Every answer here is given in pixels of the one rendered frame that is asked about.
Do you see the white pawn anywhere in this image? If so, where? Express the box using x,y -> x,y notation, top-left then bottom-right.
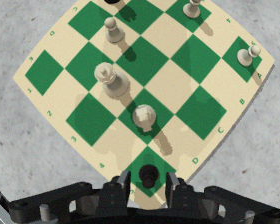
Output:
183,0 -> 201,19
237,45 -> 261,66
104,17 -> 124,43

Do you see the green and cream chessboard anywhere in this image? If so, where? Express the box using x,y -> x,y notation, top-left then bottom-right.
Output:
13,0 -> 275,210

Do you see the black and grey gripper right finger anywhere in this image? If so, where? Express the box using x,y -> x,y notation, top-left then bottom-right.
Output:
165,172 -> 280,224

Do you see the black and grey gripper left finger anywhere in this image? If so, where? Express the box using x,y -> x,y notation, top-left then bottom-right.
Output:
8,171 -> 131,224

